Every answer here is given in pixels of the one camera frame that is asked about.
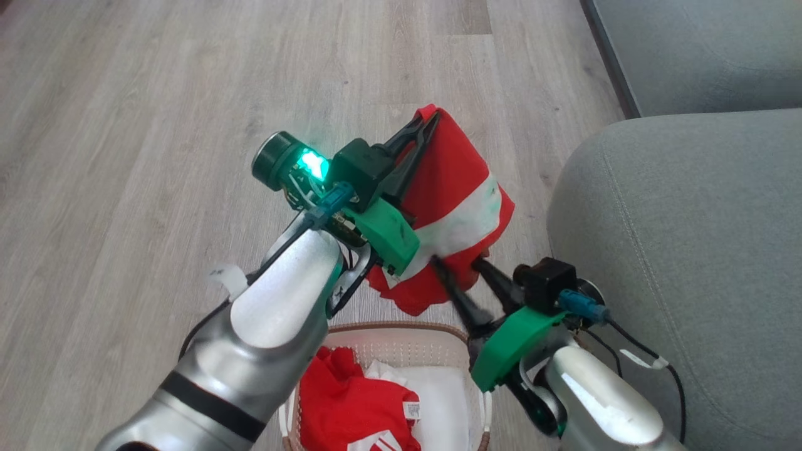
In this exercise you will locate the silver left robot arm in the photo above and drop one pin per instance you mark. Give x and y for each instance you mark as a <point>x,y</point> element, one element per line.
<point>282,300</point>

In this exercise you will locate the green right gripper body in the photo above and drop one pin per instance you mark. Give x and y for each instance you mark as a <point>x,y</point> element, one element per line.
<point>510,344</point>

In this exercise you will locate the red garment with white stripe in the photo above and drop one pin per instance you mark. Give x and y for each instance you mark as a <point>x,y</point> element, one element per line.
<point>451,169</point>

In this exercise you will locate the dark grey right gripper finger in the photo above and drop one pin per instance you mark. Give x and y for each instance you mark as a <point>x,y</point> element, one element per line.
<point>501,288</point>
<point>467,307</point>

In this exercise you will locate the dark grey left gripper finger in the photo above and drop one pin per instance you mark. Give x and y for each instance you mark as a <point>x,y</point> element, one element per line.
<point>410,166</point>
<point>401,134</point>

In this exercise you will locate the red garment with white label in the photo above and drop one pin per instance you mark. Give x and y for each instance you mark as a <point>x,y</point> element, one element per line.
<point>351,407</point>

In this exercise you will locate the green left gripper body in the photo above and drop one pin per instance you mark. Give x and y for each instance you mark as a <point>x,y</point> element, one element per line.
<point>385,235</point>

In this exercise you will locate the grey sofa seat cushion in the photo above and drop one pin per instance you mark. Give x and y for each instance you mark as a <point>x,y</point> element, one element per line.
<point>708,56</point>

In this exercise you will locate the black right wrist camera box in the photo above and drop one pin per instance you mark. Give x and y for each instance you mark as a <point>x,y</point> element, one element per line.
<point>548,282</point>

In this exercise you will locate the beige plastic laundry basket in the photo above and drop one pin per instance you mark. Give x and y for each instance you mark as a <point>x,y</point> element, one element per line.
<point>401,341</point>

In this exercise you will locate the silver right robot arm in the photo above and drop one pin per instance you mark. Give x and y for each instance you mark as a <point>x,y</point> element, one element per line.
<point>601,401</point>

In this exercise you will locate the dark left wrist camera box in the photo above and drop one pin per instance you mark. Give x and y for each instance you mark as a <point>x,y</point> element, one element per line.
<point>362,168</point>

